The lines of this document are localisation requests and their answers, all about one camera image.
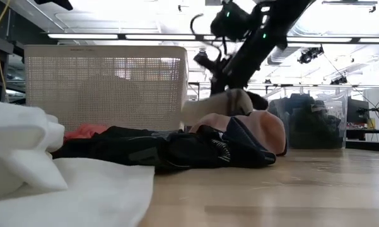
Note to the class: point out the black ceiling spotlights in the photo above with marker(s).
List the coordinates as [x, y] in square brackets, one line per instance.
[339, 81]
[309, 55]

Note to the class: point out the black monitor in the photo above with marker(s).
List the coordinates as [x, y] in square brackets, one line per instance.
[358, 110]

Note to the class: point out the black ceiling rail fixture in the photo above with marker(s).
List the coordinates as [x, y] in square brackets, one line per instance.
[350, 2]

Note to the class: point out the pink beige cloth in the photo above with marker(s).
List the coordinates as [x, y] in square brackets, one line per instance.
[265, 129]

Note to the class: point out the black Puma shorts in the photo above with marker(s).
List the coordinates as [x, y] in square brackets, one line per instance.
[120, 148]

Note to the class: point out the black background desk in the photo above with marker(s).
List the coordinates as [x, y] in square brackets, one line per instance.
[365, 134]

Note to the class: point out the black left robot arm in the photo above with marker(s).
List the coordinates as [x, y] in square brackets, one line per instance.
[55, 3]

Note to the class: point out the white cloth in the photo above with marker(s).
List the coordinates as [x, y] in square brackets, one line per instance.
[50, 189]

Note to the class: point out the white perforated laundry basket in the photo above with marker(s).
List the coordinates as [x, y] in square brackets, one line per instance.
[107, 88]

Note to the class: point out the black shelving frame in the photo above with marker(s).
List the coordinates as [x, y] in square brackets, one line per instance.
[1, 79]

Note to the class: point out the red cloth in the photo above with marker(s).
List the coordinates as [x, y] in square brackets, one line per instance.
[85, 130]

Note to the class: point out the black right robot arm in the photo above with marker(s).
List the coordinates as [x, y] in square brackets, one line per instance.
[271, 28]

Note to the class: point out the long ceiling light strip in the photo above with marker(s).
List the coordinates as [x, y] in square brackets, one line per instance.
[82, 36]
[318, 39]
[375, 40]
[160, 37]

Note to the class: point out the navy striped garment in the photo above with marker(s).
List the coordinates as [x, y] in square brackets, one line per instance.
[249, 151]

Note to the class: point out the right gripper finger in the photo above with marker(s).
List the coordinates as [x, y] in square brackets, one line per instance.
[222, 86]
[257, 101]

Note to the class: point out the black Puma garment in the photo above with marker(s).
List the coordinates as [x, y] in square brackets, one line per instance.
[312, 132]

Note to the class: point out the large clear plastic bin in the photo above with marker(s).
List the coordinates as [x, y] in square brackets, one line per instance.
[343, 110]

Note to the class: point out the black ceiling camera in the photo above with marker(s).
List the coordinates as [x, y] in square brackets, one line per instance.
[201, 56]

